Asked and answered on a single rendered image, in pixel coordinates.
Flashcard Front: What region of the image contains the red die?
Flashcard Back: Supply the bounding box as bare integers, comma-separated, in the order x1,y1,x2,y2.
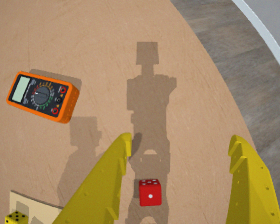
139,179,162,206

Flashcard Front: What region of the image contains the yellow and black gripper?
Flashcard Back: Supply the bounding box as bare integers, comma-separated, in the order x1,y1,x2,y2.
52,133,280,224

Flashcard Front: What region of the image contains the orange digital multimeter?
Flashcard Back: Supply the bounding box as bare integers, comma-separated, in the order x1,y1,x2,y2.
6,71,79,124

